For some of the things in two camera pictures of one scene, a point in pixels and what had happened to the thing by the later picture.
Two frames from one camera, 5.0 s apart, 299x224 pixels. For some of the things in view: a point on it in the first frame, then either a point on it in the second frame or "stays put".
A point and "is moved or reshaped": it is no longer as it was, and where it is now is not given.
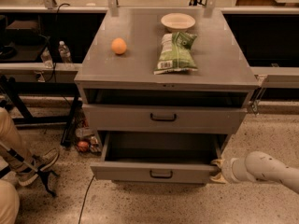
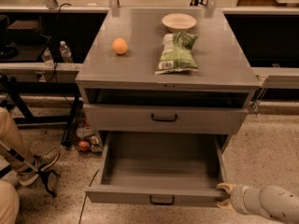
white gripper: x=228 y=171 to x=237 y=195
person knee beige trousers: x=9 y=203 stays put
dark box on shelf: x=23 y=32 stays put
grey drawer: x=158 y=157 is moved or reshaped
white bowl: x=177 y=22 stays put
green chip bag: x=177 y=55 stays put
